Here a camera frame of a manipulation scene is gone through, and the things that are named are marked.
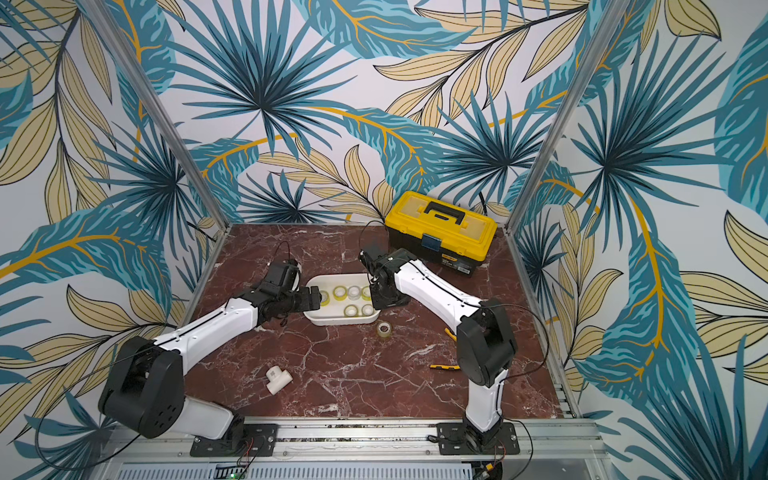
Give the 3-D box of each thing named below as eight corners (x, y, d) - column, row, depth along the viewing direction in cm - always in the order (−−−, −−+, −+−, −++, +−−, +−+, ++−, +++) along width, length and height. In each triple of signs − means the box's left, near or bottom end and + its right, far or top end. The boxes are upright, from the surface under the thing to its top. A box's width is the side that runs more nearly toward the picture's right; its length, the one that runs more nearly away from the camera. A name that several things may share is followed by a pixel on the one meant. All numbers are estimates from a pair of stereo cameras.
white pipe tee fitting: (265, 394, 82) (261, 391, 79) (271, 370, 86) (268, 366, 83) (289, 394, 82) (286, 391, 79) (294, 370, 86) (291, 366, 84)
